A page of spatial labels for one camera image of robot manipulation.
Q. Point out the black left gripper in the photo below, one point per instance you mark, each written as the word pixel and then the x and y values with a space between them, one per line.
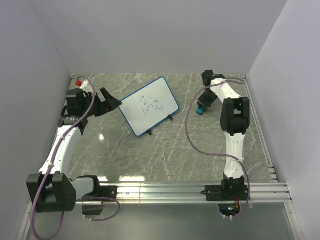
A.
pixel 113 103

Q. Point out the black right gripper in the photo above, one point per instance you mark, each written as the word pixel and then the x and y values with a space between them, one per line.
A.
pixel 202 103

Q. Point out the blue whiteboard eraser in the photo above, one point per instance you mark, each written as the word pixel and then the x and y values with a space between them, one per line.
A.
pixel 201 110

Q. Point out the blue framed whiteboard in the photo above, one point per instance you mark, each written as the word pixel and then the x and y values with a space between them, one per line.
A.
pixel 149 106

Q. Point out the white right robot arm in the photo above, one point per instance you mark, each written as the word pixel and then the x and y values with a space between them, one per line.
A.
pixel 234 122

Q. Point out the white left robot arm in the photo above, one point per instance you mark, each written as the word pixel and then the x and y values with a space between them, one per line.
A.
pixel 51 190

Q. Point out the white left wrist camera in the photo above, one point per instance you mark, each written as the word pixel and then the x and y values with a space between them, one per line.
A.
pixel 84 85

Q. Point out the metal wire whiteboard stand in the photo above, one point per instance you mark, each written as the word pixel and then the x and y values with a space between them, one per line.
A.
pixel 150 131

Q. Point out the aluminium side rail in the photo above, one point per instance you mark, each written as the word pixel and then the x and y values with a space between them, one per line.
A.
pixel 271 168

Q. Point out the aluminium mounting rail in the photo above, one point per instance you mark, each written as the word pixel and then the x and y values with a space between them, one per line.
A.
pixel 190 192

